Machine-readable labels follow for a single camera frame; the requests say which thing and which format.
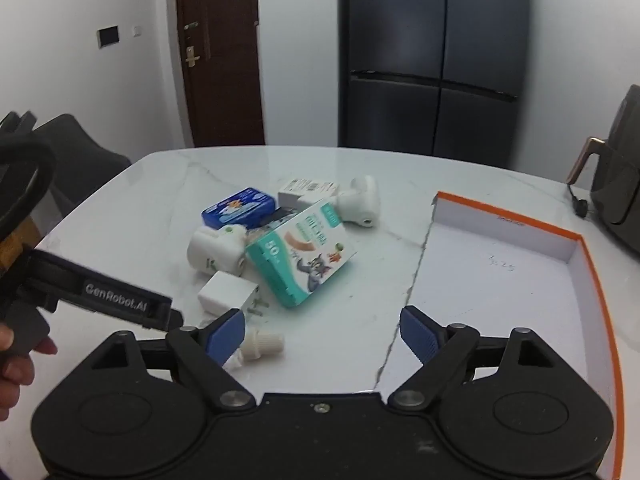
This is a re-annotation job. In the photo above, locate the clear repellent liquid bottle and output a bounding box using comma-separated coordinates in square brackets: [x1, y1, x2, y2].
[224, 330, 285, 370]

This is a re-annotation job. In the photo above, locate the small white cube charger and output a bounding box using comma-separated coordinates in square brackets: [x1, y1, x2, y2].
[198, 271, 270, 316]

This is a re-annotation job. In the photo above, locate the white heater with green button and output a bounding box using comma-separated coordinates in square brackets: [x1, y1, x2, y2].
[186, 224, 247, 276]

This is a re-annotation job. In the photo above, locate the teal bandage box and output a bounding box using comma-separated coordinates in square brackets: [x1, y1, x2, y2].
[246, 200, 356, 308]

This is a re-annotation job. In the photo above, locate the white mosquito repellent heater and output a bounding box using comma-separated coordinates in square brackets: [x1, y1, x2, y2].
[334, 176, 381, 229]

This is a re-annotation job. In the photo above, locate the white power adapter box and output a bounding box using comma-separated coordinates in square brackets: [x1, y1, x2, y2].
[278, 178, 338, 210]

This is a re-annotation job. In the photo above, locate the person left hand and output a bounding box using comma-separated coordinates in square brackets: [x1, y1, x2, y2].
[0, 323, 58, 422]

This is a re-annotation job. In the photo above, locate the white orange-rimmed box tray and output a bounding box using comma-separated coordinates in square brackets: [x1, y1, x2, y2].
[376, 192, 625, 479]

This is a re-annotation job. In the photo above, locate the black chair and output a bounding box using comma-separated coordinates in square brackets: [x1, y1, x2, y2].
[0, 112, 132, 252]

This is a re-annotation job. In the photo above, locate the dark grey air fryer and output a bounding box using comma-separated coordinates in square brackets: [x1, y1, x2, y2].
[566, 84, 639, 252]

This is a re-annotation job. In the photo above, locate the black four-door refrigerator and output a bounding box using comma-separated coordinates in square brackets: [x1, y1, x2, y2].
[337, 0, 532, 168]

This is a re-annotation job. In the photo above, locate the dark brown door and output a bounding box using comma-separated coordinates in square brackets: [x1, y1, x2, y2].
[177, 0, 266, 148]

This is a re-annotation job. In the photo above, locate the black wall panel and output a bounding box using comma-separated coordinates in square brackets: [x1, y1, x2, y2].
[96, 25, 119, 49]

